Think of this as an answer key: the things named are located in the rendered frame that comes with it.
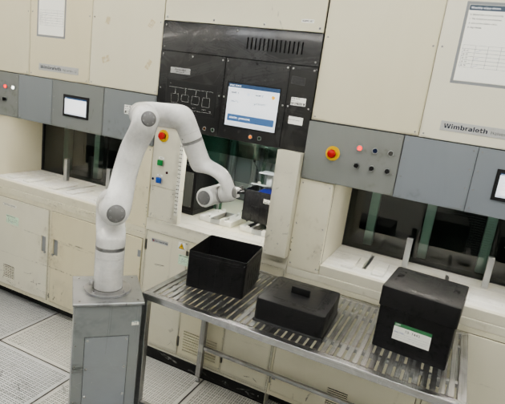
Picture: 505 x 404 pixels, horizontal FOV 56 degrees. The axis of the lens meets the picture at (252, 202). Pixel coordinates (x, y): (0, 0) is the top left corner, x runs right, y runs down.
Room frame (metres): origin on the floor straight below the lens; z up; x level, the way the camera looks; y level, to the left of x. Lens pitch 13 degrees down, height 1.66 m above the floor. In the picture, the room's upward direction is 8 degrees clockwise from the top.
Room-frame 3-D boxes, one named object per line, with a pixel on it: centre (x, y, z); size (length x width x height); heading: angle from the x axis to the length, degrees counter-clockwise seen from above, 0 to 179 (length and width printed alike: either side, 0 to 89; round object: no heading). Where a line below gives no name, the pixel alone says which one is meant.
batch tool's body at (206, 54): (2.84, 0.02, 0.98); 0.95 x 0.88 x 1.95; 157
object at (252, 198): (2.66, -0.09, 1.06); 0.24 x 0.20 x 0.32; 67
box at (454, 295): (1.76, -0.73, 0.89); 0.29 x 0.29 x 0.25; 62
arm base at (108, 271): (1.86, 0.56, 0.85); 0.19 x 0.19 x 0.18
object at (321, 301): (1.85, -0.25, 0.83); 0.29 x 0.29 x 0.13; 69
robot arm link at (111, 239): (1.89, 0.58, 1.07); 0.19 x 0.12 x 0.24; 24
